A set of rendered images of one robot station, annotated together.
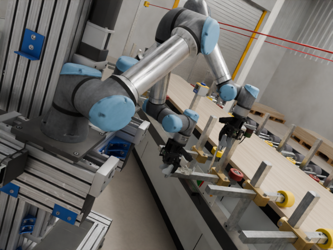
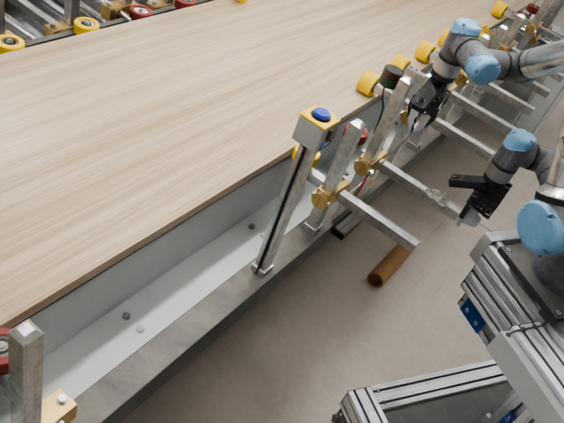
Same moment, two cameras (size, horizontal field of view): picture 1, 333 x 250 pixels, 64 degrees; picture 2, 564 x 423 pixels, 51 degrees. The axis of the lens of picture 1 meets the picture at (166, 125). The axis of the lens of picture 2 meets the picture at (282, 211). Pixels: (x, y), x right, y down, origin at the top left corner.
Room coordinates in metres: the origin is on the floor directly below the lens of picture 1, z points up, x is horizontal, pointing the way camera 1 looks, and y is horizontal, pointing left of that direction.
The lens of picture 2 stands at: (2.55, 0.78, 1.89)
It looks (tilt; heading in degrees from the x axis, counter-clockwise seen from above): 40 degrees down; 232
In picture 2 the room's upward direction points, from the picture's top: 21 degrees clockwise
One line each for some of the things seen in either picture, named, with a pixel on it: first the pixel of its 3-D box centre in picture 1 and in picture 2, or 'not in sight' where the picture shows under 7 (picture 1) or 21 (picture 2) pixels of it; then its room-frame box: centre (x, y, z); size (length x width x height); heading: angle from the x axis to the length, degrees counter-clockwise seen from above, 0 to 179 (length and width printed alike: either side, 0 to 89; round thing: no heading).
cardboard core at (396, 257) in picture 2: not in sight; (389, 264); (0.80, -0.55, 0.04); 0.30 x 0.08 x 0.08; 30
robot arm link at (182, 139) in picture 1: (181, 137); (500, 171); (1.19, -0.09, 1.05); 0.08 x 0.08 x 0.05
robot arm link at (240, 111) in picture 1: (241, 111); (446, 65); (1.34, -0.32, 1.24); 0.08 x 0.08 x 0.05
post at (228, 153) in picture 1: (222, 162); (376, 143); (1.40, -0.37, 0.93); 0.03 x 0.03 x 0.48; 30
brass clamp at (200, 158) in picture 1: (198, 154); (330, 192); (1.60, -0.26, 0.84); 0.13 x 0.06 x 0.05; 30
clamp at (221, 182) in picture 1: (219, 177); (369, 160); (1.38, -0.39, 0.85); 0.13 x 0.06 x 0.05; 30
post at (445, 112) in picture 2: not in sight; (457, 88); (0.75, -0.75, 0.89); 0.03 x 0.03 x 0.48; 30
